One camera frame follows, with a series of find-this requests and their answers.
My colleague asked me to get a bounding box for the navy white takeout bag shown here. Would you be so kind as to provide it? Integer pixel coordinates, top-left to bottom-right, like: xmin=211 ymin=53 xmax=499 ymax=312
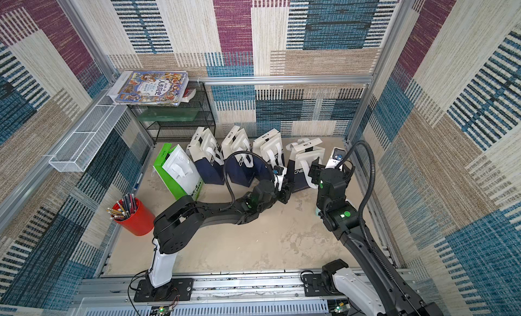
xmin=252 ymin=129 xmax=285 ymax=180
xmin=286 ymin=138 xmax=325 ymax=192
xmin=187 ymin=127 xmax=225 ymax=185
xmin=221 ymin=125 xmax=255 ymax=187

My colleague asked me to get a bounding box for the green white takeout bag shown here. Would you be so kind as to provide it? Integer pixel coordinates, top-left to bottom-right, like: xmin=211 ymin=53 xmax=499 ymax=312
xmin=153 ymin=143 xmax=204 ymax=201

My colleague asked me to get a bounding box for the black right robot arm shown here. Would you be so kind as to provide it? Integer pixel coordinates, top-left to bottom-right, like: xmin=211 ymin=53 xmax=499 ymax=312
xmin=308 ymin=141 xmax=442 ymax=315

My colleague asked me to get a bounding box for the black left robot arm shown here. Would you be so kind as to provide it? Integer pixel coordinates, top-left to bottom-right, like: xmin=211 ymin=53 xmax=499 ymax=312
xmin=146 ymin=167 xmax=294 ymax=289

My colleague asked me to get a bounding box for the green folder on shelf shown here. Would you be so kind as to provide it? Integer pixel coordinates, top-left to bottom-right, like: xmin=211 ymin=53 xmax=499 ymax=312
xmin=137 ymin=108 xmax=199 ymax=122

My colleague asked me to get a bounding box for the red pencil cup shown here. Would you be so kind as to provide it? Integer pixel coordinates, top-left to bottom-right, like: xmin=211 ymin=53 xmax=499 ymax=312
xmin=107 ymin=194 xmax=155 ymax=236

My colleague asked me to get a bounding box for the colourful picture book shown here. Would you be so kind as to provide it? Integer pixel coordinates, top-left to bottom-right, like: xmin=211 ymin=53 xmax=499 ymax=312
xmin=107 ymin=71 xmax=197 ymax=106

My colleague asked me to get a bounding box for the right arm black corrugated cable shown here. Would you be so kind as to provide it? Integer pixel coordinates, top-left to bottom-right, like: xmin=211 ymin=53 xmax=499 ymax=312
xmin=335 ymin=140 xmax=400 ymax=284

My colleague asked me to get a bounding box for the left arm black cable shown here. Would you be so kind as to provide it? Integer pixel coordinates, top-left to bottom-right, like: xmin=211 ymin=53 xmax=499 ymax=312
xmin=221 ymin=150 xmax=279 ymax=211

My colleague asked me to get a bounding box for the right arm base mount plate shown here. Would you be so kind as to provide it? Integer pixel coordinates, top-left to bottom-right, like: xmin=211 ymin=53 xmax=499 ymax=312
xmin=300 ymin=259 xmax=349 ymax=297

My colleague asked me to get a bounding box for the black wire mesh shelf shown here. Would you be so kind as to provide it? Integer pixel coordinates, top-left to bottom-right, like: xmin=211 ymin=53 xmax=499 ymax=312
xmin=129 ymin=81 xmax=217 ymax=144

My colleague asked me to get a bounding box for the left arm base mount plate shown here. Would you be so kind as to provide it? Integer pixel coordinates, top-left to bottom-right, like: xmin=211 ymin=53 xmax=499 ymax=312
xmin=134 ymin=278 xmax=194 ymax=302

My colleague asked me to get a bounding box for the white wire mesh basket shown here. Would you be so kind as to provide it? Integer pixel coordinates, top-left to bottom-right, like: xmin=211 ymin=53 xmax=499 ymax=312
xmin=49 ymin=104 xmax=126 ymax=173

